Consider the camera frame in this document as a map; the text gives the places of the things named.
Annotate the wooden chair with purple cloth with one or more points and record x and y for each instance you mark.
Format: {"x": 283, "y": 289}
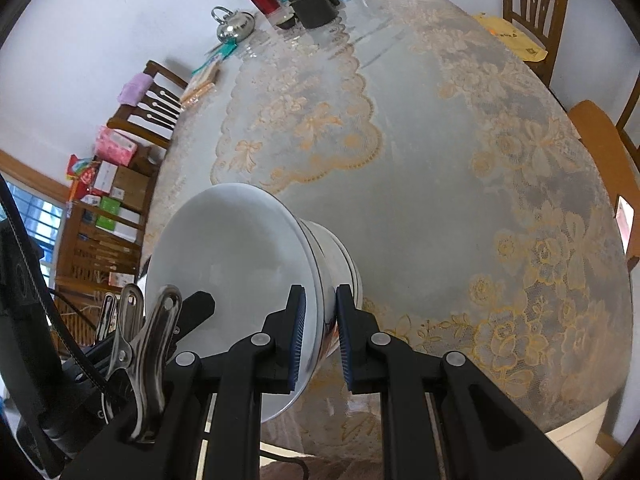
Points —
{"x": 145, "y": 115}

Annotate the white box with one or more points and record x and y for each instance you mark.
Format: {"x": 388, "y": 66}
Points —
{"x": 105, "y": 179}

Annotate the black teapot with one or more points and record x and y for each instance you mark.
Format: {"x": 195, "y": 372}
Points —
{"x": 314, "y": 7}

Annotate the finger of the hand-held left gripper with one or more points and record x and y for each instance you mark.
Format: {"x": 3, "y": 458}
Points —
{"x": 197, "y": 305}

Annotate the cardboard box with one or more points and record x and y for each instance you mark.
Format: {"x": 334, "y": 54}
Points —
{"x": 130, "y": 187}

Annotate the steel kettle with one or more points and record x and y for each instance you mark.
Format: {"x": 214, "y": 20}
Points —
{"x": 234, "y": 25}

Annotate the scalloped lace doily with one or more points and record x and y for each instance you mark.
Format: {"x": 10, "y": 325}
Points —
{"x": 300, "y": 110}

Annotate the metal spring clamp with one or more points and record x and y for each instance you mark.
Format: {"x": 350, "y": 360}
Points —
{"x": 145, "y": 355}
{"x": 106, "y": 316}

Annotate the yellow envelope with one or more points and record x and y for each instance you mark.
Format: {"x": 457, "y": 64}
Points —
{"x": 510, "y": 37}

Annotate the purple cloth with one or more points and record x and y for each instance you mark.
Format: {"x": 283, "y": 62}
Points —
{"x": 136, "y": 89}

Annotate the small black cup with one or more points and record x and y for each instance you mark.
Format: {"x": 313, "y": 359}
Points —
{"x": 287, "y": 22}

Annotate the red snack bag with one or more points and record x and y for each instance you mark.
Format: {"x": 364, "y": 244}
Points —
{"x": 82, "y": 175}

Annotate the clear snack packets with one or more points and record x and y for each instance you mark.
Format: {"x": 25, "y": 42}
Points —
{"x": 202, "y": 82}

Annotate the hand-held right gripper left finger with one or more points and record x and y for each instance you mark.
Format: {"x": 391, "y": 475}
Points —
{"x": 297, "y": 340}

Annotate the teal packet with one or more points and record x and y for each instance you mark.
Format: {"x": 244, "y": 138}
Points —
{"x": 215, "y": 57}

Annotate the wooden chair with light seat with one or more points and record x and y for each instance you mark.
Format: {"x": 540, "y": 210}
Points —
{"x": 600, "y": 150}

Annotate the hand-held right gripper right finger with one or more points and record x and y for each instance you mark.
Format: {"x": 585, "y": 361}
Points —
{"x": 344, "y": 340}

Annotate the pink flowered tissue bundle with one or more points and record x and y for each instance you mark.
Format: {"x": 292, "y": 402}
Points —
{"x": 116, "y": 146}

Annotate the large white red-flower bowl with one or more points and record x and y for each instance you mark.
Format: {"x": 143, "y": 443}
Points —
{"x": 225, "y": 270}

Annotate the window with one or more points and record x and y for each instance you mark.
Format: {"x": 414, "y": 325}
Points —
{"x": 30, "y": 220}

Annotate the green box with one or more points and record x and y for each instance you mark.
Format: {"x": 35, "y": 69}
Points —
{"x": 109, "y": 214}

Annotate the wooden shelf with boxes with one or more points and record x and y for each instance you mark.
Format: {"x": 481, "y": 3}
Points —
{"x": 95, "y": 255}

